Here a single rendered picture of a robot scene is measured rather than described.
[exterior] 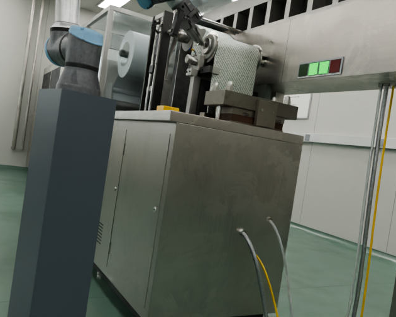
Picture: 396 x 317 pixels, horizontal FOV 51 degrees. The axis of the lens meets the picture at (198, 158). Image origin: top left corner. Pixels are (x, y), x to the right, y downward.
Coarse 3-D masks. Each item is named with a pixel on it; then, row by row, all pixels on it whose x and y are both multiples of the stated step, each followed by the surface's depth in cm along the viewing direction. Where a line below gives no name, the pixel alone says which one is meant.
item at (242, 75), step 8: (216, 56) 188; (216, 64) 188; (224, 64) 190; (232, 64) 192; (240, 64) 194; (248, 64) 197; (224, 72) 191; (232, 72) 193; (240, 72) 195; (248, 72) 197; (216, 80) 189; (224, 80) 191; (232, 80) 193; (240, 80) 195; (248, 80) 197; (224, 88) 191; (240, 88) 196; (248, 88) 198
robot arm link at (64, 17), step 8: (56, 0) 150; (64, 0) 148; (72, 0) 149; (56, 8) 150; (64, 8) 148; (72, 8) 150; (56, 16) 150; (64, 16) 149; (72, 16) 150; (56, 24) 149; (64, 24) 148; (72, 24) 150; (56, 32) 148; (64, 32) 148; (48, 40) 153; (56, 40) 148; (48, 48) 151; (56, 48) 147; (48, 56) 152; (56, 56) 149; (56, 64) 155; (64, 64) 151
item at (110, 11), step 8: (112, 8) 265; (120, 8) 267; (96, 16) 292; (112, 16) 265; (136, 16) 273; (144, 16) 276; (88, 24) 311; (112, 32) 324; (104, 40) 266; (104, 48) 265; (104, 56) 265; (104, 64) 266; (104, 72) 266
